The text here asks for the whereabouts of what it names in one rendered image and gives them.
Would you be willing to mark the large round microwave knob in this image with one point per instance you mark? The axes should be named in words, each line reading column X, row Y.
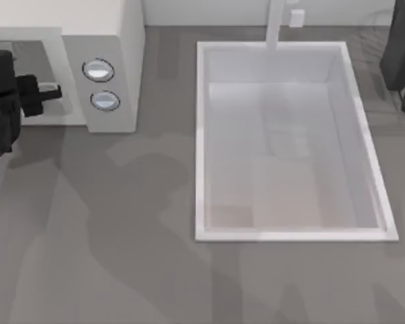
column 98, row 70

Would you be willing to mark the white sink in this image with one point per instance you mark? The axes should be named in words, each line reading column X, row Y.
column 283, row 152

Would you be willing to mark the pale microwave oven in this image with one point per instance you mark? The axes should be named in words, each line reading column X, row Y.
column 125, row 67

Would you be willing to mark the tall white tap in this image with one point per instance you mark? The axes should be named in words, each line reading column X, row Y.
column 275, row 23

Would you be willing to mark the white wall socket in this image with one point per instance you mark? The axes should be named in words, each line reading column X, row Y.
column 297, row 18

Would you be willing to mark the small round microwave knob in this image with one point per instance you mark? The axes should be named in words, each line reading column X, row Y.
column 105, row 101

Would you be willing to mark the pale microwave door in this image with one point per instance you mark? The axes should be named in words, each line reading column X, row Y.
column 54, row 44

